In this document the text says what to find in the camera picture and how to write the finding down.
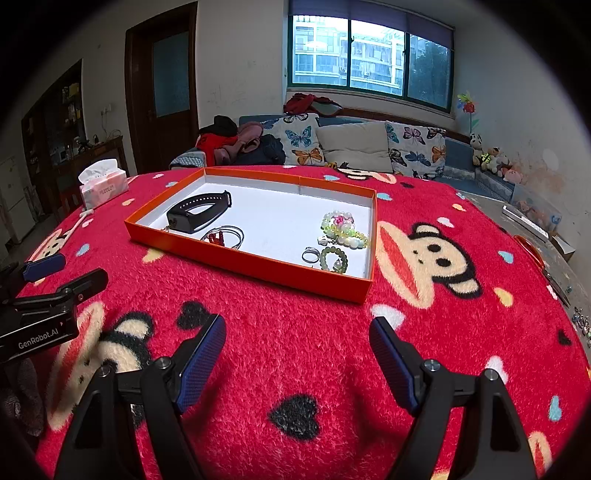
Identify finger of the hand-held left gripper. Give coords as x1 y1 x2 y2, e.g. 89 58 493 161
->
58 269 110 301
21 253 66 283

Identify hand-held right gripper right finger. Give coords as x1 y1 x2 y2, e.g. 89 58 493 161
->
369 316 539 480

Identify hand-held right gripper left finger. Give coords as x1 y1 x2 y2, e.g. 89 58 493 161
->
54 314 228 480

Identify orange cardboard tray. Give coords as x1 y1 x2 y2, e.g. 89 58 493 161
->
124 167 378 304

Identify black smart band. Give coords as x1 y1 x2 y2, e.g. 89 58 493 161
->
166 190 232 233

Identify white green bead bracelet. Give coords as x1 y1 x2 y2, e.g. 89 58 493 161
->
330 233 370 250

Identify pastel flower bead bracelet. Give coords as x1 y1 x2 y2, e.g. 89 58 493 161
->
322 211 355 236

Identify person's left forearm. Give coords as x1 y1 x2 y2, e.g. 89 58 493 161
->
0 357 44 437

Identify white cabinet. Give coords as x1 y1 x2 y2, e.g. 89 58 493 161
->
0 154 35 245

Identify red monkey printed blanket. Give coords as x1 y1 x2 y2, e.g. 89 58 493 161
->
21 168 591 480

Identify pink tissue pack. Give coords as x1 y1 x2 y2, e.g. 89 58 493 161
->
78 158 129 210

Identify wooden side desk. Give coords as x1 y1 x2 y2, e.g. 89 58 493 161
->
55 136 127 185

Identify dark wooden shelf cabinet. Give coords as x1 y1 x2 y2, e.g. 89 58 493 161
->
21 58 88 222

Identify white flat box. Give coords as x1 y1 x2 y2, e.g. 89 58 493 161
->
501 203 550 241

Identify dark wooden door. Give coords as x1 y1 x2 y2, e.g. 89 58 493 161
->
124 2 199 176

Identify pile of clothes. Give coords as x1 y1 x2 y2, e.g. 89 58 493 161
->
196 115 284 167

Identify butterfly print pillow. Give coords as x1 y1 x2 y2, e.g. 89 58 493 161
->
385 121 448 181
261 113 324 167

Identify blue sofa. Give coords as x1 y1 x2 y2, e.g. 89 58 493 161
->
168 113 513 199

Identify beige pillow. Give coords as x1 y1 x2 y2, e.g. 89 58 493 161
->
315 121 393 174

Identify bear plush with green vest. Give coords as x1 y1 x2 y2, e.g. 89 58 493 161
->
480 148 504 174

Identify colourful pinwheel flower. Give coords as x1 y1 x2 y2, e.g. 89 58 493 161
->
457 91 481 134

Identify red clothes on sofa back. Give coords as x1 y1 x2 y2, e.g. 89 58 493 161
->
284 92 345 116

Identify window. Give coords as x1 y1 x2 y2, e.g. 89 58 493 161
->
286 0 455 112

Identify green jade bead bracelet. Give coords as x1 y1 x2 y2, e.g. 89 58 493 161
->
318 246 348 274

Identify orange handled scissors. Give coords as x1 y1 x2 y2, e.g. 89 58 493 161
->
513 234 571 308

